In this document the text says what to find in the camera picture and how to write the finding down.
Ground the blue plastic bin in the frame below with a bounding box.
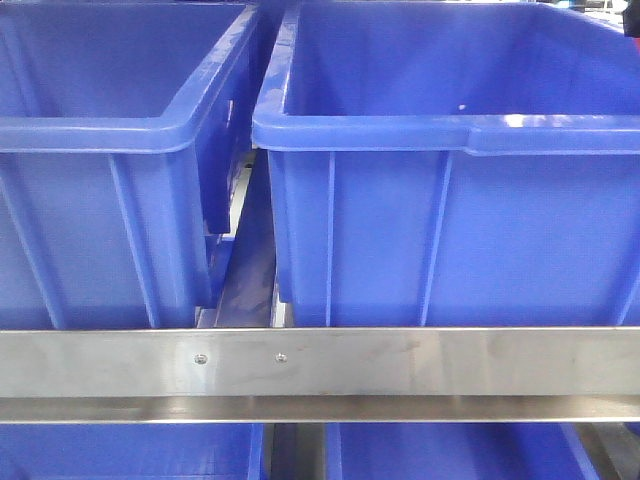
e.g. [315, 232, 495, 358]
[1, 1, 259, 330]
[253, 1, 639, 327]

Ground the steel shelf front beam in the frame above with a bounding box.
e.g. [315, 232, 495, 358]
[1, 327, 639, 423]

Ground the blue plastic bin left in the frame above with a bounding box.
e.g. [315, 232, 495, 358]
[1, 1, 259, 330]

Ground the blue lower bin right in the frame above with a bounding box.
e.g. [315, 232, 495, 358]
[325, 423, 599, 479]

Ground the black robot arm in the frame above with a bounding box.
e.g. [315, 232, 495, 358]
[622, 0, 640, 39]

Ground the blue plastic bin right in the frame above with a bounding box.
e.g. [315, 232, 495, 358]
[253, 1, 639, 327]

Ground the steel shelf divider rail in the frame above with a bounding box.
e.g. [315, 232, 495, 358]
[195, 150, 286, 329]

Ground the blue lower bin left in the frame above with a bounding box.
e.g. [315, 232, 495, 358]
[1, 424, 267, 479]

